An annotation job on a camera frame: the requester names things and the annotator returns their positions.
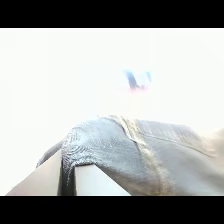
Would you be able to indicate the grey jeans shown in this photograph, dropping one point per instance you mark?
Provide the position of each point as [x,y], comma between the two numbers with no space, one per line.
[133,153]

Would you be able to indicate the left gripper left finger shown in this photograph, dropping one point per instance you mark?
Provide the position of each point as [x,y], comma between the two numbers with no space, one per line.
[43,180]

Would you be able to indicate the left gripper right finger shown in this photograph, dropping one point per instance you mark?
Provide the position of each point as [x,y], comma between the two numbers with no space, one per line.
[95,182]

